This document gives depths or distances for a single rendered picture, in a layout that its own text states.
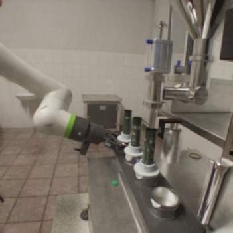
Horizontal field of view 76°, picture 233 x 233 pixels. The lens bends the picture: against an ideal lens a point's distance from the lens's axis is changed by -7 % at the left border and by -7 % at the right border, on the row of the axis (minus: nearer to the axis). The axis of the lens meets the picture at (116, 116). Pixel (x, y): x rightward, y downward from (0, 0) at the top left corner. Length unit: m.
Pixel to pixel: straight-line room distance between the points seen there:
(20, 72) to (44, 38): 3.38
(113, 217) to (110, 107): 2.98
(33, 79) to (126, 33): 3.59
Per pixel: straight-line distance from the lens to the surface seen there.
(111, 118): 3.36
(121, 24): 4.12
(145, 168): 0.45
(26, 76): 0.65
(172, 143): 0.59
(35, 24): 4.11
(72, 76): 3.86
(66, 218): 0.78
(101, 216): 0.41
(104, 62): 3.90
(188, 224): 0.42
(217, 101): 0.62
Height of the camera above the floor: 1.33
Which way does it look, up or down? 15 degrees down
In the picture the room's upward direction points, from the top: 3 degrees clockwise
